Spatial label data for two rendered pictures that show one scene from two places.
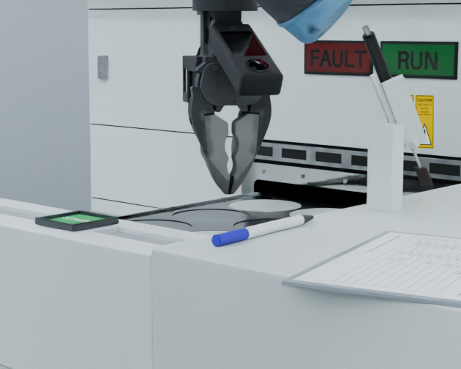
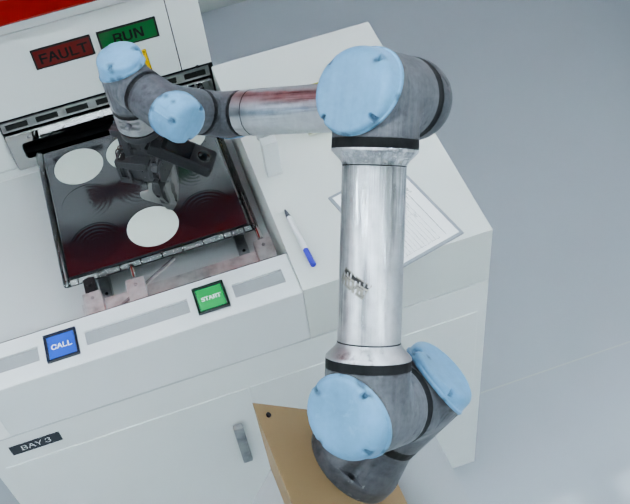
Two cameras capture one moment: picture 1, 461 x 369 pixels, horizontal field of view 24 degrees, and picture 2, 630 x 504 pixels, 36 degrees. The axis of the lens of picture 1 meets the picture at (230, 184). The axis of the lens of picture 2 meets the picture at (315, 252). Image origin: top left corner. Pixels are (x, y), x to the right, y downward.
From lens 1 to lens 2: 145 cm
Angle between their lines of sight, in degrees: 61
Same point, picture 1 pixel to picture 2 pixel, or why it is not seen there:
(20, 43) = not seen: outside the picture
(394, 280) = (414, 239)
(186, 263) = (325, 285)
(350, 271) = not seen: hidden behind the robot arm
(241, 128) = (172, 177)
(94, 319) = (267, 328)
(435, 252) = not seen: hidden behind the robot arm
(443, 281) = (424, 226)
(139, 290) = (296, 305)
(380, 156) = (272, 155)
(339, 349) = (407, 273)
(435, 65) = (142, 33)
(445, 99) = (154, 47)
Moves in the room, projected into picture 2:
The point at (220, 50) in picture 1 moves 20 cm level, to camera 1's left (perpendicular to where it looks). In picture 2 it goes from (172, 158) to (101, 240)
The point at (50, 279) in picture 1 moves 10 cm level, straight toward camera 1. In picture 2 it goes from (232, 330) to (286, 344)
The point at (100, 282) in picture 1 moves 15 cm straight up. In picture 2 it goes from (270, 315) to (258, 261)
